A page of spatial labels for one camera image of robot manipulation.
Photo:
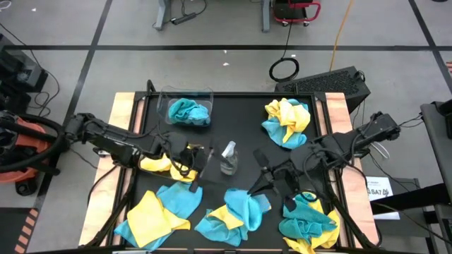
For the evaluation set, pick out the red and black cart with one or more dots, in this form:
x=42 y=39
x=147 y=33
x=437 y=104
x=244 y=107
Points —
x=293 y=10

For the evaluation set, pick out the white paper label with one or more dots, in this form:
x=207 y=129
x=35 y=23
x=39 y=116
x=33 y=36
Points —
x=379 y=185

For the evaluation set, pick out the black power strip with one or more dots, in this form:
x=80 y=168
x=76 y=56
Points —
x=183 y=18

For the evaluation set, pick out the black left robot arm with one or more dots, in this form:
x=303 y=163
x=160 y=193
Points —
x=106 y=135

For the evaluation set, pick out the clear plastic spray bottle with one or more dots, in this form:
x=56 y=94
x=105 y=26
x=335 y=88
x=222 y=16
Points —
x=229 y=164

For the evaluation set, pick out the light wooden side board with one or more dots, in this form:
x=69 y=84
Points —
x=337 y=106
x=116 y=113

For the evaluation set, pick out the black equipment box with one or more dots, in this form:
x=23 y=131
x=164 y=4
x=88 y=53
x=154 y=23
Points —
x=17 y=74

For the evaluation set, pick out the orange shop vacuum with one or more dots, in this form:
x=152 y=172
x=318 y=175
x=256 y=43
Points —
x=30 y=135

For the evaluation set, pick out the black metal table frame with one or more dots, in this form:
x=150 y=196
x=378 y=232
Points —
x=229 y=94

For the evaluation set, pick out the grey desk leg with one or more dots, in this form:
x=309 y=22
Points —
x=162 y=14
x=265 y=16

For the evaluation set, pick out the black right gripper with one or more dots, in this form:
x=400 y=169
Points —
x=289 y=174

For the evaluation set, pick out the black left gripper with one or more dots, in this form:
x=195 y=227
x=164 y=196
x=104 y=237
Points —
x=183 y=151

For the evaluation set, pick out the blue microfiber towel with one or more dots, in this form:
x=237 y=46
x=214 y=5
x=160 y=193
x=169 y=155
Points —
x=180 y=199
x=300 y=222
x=243 y=208
x=279 y=135
x=219 y=234
x=189 y=113

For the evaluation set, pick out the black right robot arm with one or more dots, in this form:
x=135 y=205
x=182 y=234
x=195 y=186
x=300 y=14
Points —
x=353 y=141

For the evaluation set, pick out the black orange striped mat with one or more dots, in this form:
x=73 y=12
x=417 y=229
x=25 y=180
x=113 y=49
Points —
x=10 y=229

